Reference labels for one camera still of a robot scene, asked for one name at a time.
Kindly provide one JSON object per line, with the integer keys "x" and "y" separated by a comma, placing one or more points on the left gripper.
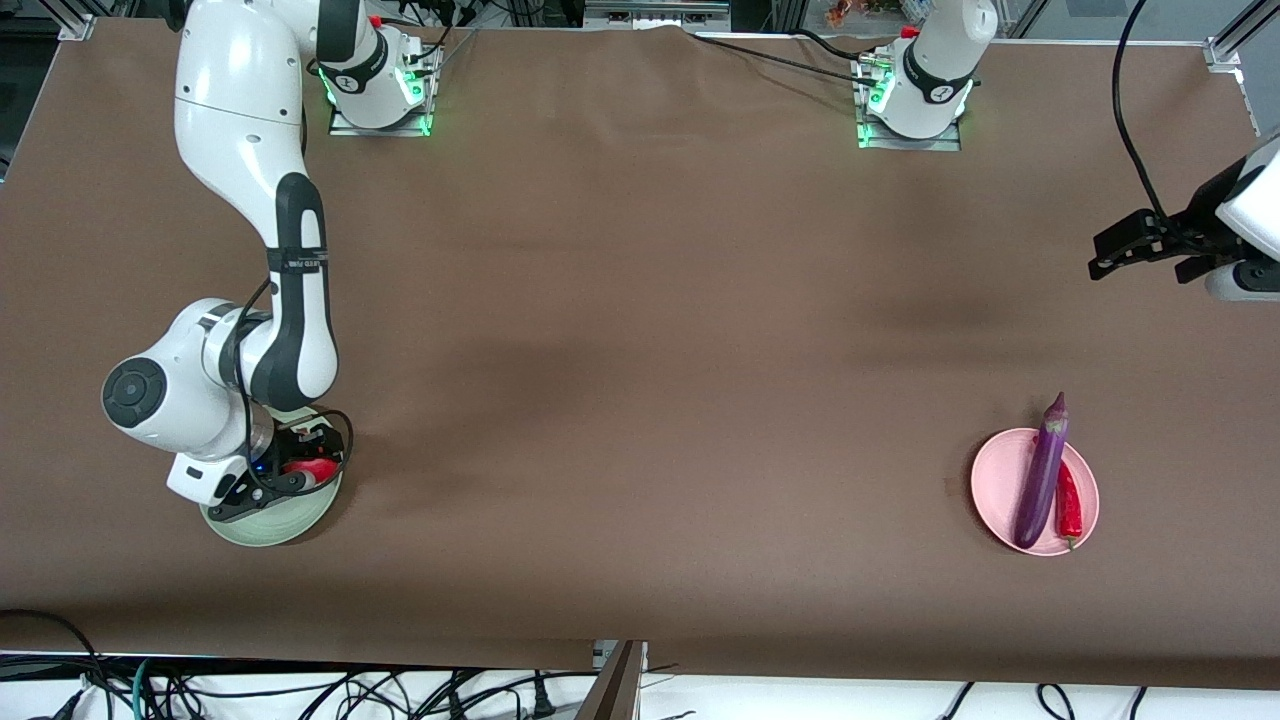
{"x": 1197, "y": 227}

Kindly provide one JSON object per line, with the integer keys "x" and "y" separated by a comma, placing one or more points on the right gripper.
{"x": 293, "y": 441}

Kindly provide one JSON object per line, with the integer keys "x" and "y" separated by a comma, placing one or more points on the red pomegranate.
{"x": 312, "y": 468}

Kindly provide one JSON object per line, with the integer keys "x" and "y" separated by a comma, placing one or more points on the long purple eggplant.
{"x": 1042, "y": 470}

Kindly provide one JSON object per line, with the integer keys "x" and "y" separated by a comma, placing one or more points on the red chili pepper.
{"x": 1070, "y": 510}

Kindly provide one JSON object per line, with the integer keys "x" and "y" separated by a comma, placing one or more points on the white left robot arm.
{"x": 940, "y": 70}

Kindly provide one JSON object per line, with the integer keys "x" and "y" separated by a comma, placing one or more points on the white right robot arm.
{"x": 240, "y": 110}

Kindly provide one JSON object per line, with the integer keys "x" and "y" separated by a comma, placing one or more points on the pale green round plate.
{"x": 290, "y": 520}

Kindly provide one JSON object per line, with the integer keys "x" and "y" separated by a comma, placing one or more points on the pink round plate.
{"x": 1000, "y": 490}

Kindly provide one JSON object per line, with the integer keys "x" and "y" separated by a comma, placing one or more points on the brown table cover mat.
{"x": 640, "y": 300}

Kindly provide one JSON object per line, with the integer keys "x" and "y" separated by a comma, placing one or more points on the dark table leg bar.
{"x": 615, "y": 685}

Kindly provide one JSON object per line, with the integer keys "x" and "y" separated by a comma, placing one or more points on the grey control box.
{"x": 655, "y": 15}

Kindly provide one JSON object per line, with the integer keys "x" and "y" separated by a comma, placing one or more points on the aluminium frame profile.
{"x": 1235, "y": 45}
{"x": 75, "y": 25}

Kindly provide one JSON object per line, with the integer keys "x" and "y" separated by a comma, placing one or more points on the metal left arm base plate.
{"x": 940, "y": 143}

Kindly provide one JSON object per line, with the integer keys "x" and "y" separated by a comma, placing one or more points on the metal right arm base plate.
{"x": 350, "y": 128}

